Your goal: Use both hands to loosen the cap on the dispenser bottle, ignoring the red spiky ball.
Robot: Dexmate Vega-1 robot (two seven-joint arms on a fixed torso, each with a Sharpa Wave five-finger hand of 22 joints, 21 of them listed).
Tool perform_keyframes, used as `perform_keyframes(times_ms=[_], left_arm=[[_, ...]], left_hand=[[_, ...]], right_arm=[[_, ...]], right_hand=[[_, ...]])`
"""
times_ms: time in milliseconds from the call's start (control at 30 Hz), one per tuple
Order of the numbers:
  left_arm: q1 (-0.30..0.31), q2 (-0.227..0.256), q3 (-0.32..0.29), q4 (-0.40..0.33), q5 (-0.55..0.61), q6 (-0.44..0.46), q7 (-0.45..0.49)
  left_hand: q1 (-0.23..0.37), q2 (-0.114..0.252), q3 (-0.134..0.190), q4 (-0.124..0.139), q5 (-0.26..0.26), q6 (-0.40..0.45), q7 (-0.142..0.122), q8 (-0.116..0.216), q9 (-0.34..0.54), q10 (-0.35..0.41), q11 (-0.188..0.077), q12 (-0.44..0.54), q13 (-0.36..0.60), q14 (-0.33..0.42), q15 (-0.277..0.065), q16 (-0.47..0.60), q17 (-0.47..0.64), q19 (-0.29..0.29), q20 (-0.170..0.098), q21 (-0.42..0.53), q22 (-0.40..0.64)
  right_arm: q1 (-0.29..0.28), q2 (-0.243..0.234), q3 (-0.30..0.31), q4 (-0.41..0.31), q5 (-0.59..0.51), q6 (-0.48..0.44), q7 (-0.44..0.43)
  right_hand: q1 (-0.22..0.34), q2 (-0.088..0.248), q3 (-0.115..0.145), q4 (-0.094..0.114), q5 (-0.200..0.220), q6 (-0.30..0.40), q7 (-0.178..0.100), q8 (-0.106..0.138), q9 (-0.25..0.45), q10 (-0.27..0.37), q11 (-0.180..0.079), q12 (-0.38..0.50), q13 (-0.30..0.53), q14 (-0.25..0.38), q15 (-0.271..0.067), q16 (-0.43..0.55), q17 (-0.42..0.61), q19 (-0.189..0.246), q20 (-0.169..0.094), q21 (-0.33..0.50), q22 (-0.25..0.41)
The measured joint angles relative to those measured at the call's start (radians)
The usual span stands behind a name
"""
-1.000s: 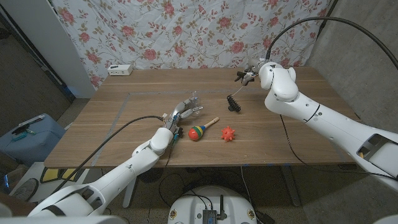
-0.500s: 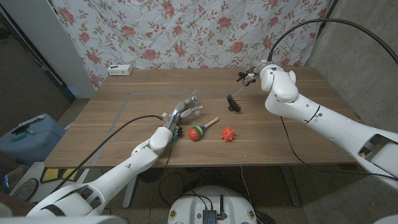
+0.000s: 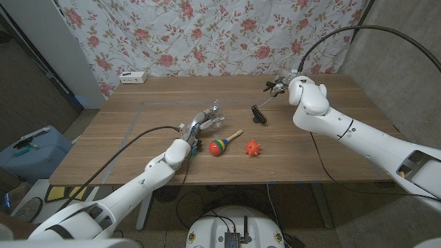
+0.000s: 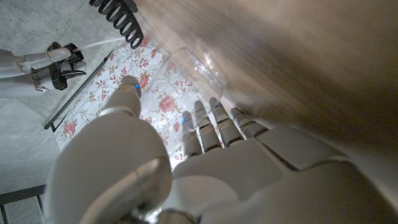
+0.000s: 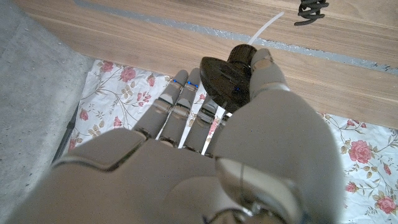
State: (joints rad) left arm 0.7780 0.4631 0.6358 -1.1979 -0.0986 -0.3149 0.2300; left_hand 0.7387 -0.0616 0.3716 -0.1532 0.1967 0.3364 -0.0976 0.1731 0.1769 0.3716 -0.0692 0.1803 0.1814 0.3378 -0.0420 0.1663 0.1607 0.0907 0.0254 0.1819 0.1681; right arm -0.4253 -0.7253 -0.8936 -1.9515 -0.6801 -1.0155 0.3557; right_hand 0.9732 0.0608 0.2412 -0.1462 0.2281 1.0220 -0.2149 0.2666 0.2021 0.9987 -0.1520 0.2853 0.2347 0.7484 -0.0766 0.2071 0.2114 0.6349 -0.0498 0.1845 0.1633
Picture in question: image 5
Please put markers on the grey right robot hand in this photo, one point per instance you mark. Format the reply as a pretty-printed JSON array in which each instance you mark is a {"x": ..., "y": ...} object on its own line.
[{"x": 186, "y": 180}]

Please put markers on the floral backdrop cloth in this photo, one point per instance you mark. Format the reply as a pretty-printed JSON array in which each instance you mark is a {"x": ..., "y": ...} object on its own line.
[{"x": 124, "y": 93}]

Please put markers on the black backdrop stand pole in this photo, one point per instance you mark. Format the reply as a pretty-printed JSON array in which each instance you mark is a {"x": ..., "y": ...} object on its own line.
[{"x": 65, "y": 137}]

